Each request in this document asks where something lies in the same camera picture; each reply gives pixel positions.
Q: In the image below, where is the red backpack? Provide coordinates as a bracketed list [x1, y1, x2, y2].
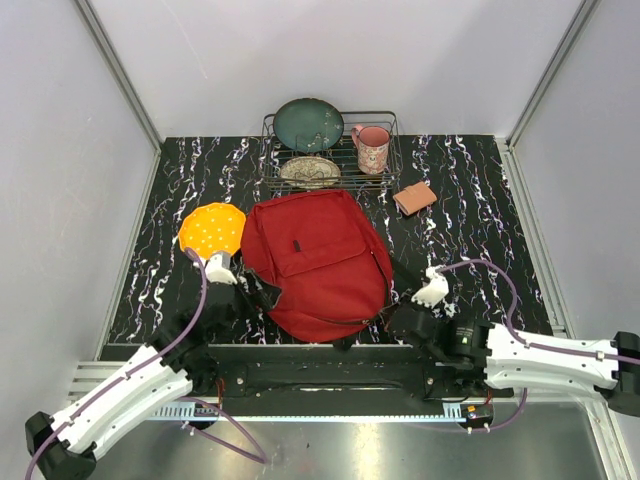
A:
[240, 190, 420, 343]

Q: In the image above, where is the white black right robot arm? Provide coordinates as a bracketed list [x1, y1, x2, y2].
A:
[388, 302, 639, 417]

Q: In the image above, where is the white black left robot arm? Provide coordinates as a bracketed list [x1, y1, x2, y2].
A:
[25, 266, 240, 479]

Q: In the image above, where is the orange dotted plate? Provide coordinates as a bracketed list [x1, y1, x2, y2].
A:
[178, 202, 246, 260]

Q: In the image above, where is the pink leather wallet notebook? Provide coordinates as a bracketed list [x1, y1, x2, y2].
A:
[393, 182, 437, 216]

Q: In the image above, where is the beige patterned small plate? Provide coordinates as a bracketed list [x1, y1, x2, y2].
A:
[280, 156, 341, 190]

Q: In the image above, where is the dark teal plate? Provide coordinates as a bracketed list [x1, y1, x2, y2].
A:
[273, 98, 344, 154]

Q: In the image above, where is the pink patterned mug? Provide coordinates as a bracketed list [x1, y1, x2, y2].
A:
[351, 125, 391, 175]

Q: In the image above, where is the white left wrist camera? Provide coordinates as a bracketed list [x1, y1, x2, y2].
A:
[205, 250, 237, 285]

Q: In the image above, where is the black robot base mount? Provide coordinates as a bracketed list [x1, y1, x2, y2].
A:
[204, 345, 488, 417]

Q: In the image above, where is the black wire dish rack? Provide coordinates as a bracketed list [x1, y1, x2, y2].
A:
[259, 110, 403, 195]

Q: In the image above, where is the aluminium frame rail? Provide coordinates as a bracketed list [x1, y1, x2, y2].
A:
[71, 0, 164, 151]

